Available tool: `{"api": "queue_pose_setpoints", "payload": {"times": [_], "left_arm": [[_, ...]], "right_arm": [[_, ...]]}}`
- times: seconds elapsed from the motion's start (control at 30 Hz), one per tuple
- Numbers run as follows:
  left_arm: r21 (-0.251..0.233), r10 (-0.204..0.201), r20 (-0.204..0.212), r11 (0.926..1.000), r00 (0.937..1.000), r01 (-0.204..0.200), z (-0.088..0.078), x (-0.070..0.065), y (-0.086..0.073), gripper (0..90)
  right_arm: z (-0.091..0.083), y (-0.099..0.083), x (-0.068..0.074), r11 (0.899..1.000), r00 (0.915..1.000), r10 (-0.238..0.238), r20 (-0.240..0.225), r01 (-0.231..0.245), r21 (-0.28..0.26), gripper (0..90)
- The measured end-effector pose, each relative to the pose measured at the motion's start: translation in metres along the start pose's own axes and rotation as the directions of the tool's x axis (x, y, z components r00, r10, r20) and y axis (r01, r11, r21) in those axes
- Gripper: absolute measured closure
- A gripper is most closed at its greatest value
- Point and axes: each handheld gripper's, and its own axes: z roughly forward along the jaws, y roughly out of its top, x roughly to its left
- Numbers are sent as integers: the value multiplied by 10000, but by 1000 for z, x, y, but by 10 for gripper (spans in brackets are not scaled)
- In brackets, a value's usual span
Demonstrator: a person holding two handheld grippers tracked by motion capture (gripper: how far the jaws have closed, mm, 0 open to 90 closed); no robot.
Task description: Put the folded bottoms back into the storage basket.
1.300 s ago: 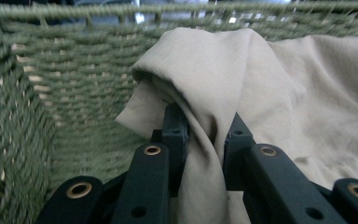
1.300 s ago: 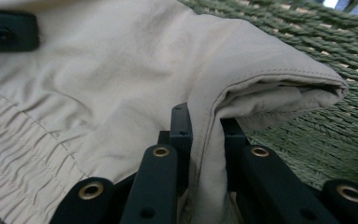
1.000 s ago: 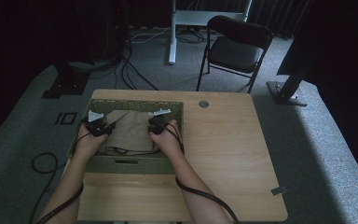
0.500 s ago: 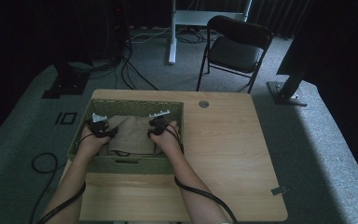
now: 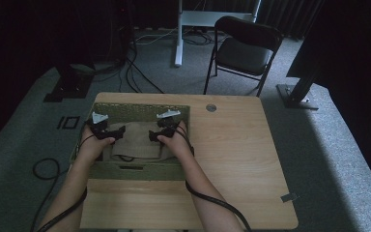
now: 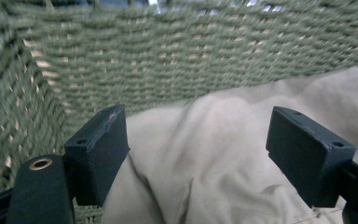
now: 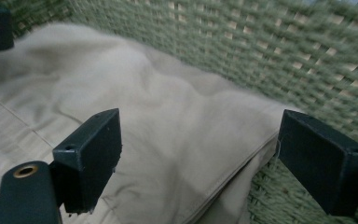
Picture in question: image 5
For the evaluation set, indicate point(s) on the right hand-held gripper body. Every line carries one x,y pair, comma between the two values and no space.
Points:
167,124

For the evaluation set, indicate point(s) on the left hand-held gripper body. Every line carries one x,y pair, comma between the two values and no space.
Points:
98,127

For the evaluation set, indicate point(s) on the khaki pants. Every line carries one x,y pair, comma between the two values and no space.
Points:
138,141

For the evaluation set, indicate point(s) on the green woven basket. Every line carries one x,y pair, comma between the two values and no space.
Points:
141,111

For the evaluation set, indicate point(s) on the person's left hand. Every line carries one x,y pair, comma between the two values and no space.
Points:
91,148

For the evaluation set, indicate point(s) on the person's right hand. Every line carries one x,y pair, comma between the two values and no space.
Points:
177,145

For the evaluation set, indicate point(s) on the grey round table grommet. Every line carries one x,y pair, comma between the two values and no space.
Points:
211,107

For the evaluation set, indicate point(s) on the black stand with base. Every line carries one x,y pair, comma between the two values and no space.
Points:
69,87
298,96

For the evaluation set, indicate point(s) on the black folding chair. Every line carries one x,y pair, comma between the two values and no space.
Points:
243,54

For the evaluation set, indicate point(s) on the grey tape tab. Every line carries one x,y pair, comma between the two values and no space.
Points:
289,197

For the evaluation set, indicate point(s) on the dark curtain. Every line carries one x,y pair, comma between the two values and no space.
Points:
290,16

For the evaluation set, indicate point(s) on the white desk frame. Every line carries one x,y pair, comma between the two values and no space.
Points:
203,17

